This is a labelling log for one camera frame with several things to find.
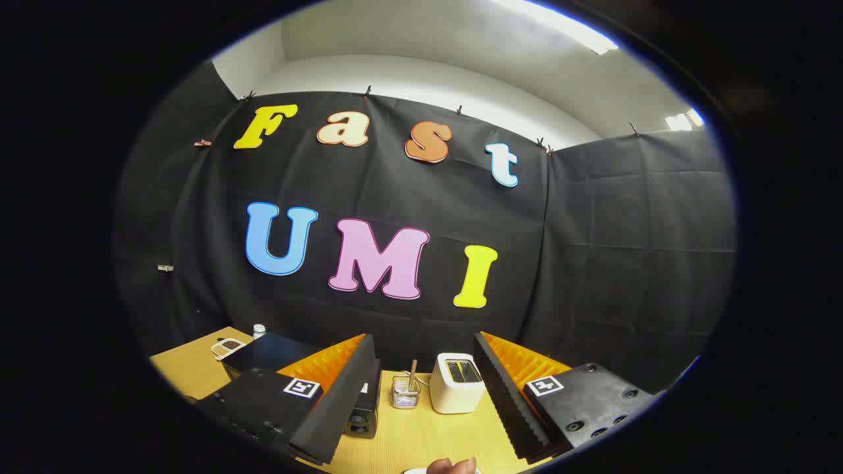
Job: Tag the small dish of beans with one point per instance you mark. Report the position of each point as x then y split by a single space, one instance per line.
228 347

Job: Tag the ceiling light panel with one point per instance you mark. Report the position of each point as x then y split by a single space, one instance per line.
685 120

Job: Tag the white toaster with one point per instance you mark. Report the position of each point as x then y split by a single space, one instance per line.
454 395

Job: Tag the wooden stick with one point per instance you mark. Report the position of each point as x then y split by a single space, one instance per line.
412 372

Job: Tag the black toaster oven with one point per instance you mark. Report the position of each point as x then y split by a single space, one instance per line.
270 352

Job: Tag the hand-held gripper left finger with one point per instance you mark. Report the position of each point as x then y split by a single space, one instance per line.
342 401

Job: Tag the small white-capped bottle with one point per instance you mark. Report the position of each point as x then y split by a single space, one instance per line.
259 331

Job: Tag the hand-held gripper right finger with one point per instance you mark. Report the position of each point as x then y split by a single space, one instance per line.
507 401

